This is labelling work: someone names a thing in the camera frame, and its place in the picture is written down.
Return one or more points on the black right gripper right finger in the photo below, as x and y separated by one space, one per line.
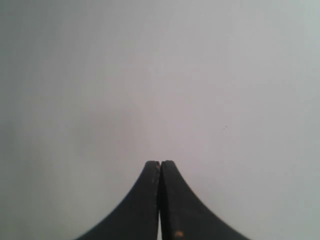
183 216

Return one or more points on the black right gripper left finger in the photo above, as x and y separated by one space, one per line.
136 217

